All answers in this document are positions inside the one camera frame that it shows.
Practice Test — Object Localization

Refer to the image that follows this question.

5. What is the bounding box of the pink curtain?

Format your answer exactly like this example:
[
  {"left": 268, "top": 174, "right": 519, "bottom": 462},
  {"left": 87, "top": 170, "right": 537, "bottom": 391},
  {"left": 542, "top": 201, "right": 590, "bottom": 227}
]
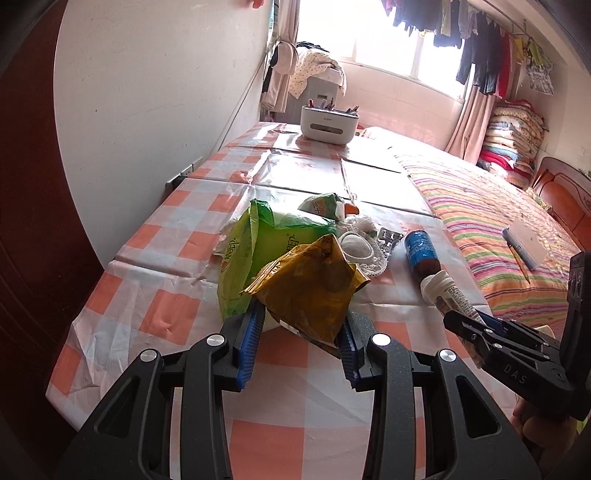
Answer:
[
  {"left": 445, "top": 86, "right": 496, "bottom": 165},
  {"left": 276, "top": 0, "right": 301, "bottom": 44}
]

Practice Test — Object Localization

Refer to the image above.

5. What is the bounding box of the yellow pencil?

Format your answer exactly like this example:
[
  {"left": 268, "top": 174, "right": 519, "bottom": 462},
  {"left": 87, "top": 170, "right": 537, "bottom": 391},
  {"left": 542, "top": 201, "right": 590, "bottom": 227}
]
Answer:
[{"left": 507, "top": 243, "right": 531, "bottom": 284}]

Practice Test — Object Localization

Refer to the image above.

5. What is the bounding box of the striped bed cover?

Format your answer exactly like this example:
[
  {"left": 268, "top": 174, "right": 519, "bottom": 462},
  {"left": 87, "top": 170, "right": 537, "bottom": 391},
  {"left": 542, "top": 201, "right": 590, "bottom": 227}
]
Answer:
[{"left": 362, "top": 127, "right": 580, "bottom": 336}]

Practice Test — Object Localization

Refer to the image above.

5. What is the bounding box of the green wet wipes pack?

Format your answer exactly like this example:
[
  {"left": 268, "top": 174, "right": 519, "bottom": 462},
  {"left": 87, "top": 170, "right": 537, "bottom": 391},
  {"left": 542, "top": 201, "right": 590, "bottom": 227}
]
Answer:
[{"left": 217, "top": 199, "right": 337, "bottom": 319}]

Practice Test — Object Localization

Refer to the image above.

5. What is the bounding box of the stack of folded quilts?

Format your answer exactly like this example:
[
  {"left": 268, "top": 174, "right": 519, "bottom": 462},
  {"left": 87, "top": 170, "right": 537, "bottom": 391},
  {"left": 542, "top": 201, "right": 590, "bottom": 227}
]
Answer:
[{"left": 478, "top": 100, "right": 546, "bottom": 190}]

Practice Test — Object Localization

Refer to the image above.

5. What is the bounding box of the white medicine bottle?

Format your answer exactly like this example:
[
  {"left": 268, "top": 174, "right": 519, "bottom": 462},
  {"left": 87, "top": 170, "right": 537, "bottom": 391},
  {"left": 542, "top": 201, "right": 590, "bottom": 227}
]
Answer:
[{"left": 420, "top": 270, "right": 484, "bottom": 324}]

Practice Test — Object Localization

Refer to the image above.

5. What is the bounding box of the wooden headboard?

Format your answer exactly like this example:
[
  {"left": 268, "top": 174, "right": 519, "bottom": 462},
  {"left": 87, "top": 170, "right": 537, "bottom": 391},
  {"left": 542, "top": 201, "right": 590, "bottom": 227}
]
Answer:
[{"left": 532, "top": 157, "right": 591, "bottom": 251}]

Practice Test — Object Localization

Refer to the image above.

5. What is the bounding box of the blue label brown bottle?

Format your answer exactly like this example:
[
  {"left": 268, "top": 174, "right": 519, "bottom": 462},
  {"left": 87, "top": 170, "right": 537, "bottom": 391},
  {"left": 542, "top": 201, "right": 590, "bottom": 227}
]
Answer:
[{"left": 405, "top": 230, "right": 442, "bottom": 281}]

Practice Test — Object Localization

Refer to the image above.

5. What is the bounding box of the orange tangerine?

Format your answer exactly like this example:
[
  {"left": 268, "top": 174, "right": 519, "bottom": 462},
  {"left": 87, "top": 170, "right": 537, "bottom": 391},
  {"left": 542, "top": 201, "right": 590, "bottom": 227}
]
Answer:
[{"left": 344, "top": 203, "right": 360, "bottom": 216}]

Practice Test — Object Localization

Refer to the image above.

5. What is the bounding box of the white storage caddy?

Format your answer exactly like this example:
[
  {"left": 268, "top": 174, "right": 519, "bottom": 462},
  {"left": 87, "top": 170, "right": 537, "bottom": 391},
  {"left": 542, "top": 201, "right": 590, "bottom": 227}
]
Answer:
[{"left": 301, "top": 106, "right": 359, "bottom": 145}]

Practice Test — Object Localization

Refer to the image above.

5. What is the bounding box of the person's left hand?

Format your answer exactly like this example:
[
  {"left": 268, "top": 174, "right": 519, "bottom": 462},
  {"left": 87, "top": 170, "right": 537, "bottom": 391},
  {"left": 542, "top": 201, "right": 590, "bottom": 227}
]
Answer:
[{"left": 510, "top": 397, "right": 577, "bottom": 475}]

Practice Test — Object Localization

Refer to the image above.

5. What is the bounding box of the left pink curtain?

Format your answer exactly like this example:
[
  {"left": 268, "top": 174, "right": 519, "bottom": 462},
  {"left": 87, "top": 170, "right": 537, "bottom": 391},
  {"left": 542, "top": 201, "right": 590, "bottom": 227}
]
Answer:
[{"left": 276, "top": 0, "right": 301, "bottom": 44}]

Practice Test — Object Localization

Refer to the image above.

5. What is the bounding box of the right pink curtain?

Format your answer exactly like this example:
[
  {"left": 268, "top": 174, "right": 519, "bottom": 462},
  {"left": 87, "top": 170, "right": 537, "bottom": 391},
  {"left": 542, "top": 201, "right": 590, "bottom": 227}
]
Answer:
[{"left": 445, "top": 86, "right": 496, "bottom": 165}]

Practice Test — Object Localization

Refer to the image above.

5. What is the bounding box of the grey white notebook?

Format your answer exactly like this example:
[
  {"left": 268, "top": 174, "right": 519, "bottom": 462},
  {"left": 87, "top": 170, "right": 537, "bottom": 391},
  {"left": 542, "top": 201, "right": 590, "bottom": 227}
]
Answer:
[{"left": 502, "top": 219, "right": 548, "bottom": 271}]

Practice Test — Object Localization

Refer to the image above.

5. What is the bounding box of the yellow snack wrapper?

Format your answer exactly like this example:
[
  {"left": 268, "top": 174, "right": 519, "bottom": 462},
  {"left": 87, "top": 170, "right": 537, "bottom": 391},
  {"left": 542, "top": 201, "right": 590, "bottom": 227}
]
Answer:
[{"left": 245, "top": 234, "right": 370, "bottom": 343}]

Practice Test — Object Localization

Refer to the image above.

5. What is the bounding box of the green snack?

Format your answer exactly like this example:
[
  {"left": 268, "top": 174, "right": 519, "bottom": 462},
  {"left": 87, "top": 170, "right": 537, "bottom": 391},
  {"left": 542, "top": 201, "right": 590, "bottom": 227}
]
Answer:
[{"left": 298, "top": 193, "right": 346, "bottom": 221}]

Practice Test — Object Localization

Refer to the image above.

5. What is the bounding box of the silver pill blister pack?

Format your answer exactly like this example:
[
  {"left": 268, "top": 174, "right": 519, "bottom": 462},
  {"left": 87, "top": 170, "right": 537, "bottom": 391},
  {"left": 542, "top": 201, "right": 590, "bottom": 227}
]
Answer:
[{"left": 377, "top": 227, "right": 404, "bottom": 260}]

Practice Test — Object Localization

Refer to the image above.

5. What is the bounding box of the checkered plastic tablecloth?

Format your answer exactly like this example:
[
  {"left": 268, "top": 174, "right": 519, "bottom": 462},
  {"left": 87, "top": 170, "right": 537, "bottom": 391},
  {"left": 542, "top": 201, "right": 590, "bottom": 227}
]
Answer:
[{"left": 47, "top": 123, "right": 538, "bottom": 479}]

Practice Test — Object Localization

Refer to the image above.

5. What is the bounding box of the hanging clothes row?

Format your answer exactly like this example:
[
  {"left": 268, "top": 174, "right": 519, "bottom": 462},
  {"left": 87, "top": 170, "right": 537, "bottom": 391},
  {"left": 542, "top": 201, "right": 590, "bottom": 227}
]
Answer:
[{"left": 383, "top": 1, "right": 554, "bottom": 98}]

